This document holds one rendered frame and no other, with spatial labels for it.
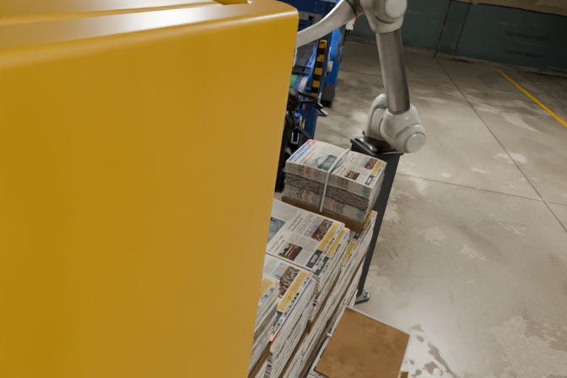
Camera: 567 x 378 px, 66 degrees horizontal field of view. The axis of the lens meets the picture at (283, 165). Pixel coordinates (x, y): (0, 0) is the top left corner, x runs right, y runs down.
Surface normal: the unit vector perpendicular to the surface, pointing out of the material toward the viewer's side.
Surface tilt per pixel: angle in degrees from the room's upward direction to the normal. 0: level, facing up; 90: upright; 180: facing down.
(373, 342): 0
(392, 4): 85
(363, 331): 0
